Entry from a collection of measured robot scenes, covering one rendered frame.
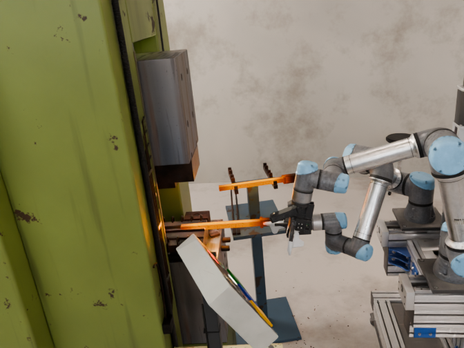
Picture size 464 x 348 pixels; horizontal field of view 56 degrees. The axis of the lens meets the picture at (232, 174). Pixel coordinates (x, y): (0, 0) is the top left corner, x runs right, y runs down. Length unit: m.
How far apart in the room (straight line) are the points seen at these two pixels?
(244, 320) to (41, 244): 0.77
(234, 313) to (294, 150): 3.68
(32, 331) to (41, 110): 0.80
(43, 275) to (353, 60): 3.70
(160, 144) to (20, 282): 0.69
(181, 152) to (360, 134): 3.39
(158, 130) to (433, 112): 3.71
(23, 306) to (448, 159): 1.52
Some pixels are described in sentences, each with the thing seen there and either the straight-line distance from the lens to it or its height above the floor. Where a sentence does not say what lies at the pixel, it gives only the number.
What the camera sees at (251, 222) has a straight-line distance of 1.95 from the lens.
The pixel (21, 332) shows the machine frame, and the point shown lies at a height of 0.91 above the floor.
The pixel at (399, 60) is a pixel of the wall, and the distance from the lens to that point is 4.76.
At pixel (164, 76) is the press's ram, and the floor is 1.70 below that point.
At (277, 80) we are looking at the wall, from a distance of 4.66.
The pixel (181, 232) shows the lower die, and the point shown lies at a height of 0.99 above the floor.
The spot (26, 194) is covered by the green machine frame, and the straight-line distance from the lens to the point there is 1.60.
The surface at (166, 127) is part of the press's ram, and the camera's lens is 1.65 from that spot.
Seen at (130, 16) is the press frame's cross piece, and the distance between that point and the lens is 1.64.
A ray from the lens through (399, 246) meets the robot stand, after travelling 2.42.
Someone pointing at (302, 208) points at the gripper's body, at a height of 1.17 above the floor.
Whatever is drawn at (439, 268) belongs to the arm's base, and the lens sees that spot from 1.97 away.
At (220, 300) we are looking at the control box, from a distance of 1.25.
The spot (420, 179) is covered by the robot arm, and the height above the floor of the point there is 1.04.
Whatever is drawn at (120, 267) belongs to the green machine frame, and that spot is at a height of 1.09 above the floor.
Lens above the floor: 1.92
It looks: 21 degrees down
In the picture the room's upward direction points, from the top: 6 degrees counter-clockwise
